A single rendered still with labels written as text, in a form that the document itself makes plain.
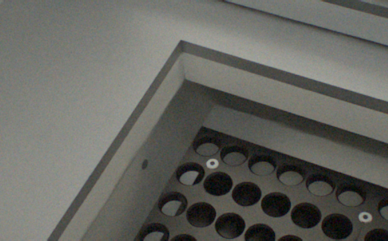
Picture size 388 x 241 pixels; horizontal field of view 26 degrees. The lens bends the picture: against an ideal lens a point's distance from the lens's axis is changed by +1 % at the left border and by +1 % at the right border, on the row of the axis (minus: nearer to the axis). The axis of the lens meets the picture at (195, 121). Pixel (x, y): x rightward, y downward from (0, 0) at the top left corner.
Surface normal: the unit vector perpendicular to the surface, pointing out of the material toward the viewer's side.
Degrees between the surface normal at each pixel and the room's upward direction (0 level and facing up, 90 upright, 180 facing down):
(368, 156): 0
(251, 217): 0
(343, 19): 90
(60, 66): 0
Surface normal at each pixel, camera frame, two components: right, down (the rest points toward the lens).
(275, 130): -0.07, -0.62
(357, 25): -0.43, 0.72
